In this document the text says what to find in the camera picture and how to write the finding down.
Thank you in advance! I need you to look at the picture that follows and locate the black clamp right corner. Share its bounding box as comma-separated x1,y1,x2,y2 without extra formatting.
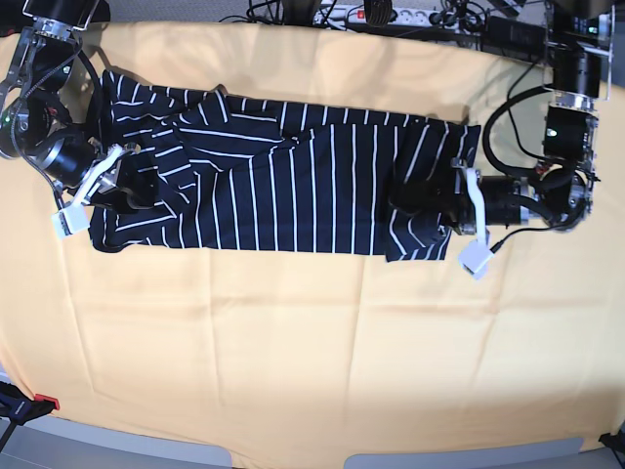
599,430,625,454

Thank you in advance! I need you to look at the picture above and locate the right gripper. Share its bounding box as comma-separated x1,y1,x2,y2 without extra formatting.
89,144,157,208

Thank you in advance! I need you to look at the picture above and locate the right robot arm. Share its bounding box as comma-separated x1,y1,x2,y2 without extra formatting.
1,1,157,213

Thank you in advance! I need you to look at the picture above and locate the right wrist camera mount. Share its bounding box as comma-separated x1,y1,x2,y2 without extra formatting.
51,145,125,239

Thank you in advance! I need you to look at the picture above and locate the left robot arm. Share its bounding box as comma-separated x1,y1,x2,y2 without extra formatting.
390,1,616,235

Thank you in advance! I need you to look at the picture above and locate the yellow table cloth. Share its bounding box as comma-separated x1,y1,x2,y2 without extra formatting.
0,19,625,460

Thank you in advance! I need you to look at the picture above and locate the black power adapter box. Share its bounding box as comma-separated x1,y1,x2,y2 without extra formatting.
480,17,546,56

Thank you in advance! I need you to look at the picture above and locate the white power strip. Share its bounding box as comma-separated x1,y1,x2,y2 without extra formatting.
312,3,482,29

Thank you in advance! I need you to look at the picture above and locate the blue red table clamp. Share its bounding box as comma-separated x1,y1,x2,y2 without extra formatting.
0,382,60,448

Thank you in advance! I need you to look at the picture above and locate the navy white striped T-shirt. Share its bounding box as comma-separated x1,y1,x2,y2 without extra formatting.
89,71,480,262

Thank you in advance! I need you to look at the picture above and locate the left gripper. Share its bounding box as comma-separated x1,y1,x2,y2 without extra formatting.
388,174,530,235

